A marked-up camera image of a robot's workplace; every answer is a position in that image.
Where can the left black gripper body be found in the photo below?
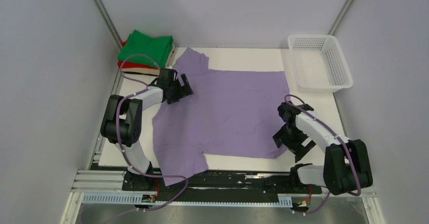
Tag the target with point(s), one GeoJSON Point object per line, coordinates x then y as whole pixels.
{"type": "Point", "coordinates": [174, 86]}

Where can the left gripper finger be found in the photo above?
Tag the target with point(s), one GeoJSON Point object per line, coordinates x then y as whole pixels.
{"type": "Point", "coordinates": [174, 98]}
{"type": "Point", "coordinates": [186, 88]}

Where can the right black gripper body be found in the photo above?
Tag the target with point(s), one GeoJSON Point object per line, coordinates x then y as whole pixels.
{"type": "Point", "coordinates": [296, 137]}

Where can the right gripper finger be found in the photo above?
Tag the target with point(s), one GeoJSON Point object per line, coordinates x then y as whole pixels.
{"type": "Point", "coordinates": [302, 151]}
{"type": "Point", "coordinates": [282, 137]}

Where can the purple t shirt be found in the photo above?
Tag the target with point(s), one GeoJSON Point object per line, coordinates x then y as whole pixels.
{"type": "Point", "coordinates": [230, 113]}

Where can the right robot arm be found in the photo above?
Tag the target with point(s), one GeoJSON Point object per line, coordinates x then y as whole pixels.
{"type": "Point", "coordinates": [346, 166]}

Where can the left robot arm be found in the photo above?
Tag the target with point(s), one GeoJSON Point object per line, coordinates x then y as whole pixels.
{"type": "Point", "coordinates": [122, 121]}

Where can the green folded t shirt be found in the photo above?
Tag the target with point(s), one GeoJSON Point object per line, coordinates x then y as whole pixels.
{"type": "Point", "coordinates": [143, 49]}

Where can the white plastic basket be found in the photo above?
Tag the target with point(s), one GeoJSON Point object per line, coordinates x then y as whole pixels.
{"type": "Point", "coordinates": [318, 63]}

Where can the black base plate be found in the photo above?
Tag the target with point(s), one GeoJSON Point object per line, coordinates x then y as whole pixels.
{"type": "Point", "coordinates": [222, 186]}

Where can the left corner metal post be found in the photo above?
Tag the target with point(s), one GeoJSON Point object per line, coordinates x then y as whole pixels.
{"type": "Point", "coordinates": [108, 22]}

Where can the corner metal post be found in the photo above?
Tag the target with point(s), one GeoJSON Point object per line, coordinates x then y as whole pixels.
{"type": "Point", "coordinates": [340, 17]}
{"type": "Point", "coordinates": [108, 22]}

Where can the aluminium frame rail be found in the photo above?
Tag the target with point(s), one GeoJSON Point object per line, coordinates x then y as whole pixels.
{"type": "Point", "coordinates": [96, 197]}

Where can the right corner metal post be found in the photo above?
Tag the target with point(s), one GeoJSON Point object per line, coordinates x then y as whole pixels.
{"type": "Point", "coordinates": [340, 17]}

